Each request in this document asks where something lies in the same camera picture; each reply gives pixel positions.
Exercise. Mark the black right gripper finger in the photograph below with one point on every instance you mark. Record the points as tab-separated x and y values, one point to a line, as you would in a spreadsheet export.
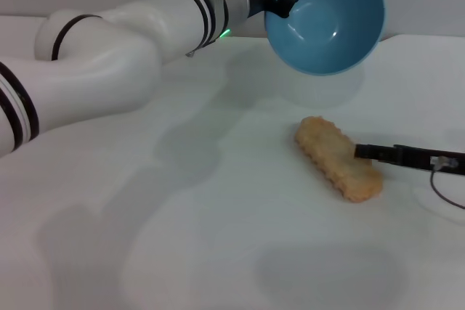
407	155

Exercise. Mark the blue bowl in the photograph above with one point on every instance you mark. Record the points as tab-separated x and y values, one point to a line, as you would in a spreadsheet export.
327	23

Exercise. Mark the ridged orange bread loaf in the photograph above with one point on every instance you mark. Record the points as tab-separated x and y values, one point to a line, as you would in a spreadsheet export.
330	157

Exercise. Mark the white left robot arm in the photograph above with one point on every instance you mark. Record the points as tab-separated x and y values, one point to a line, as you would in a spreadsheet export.
109	59

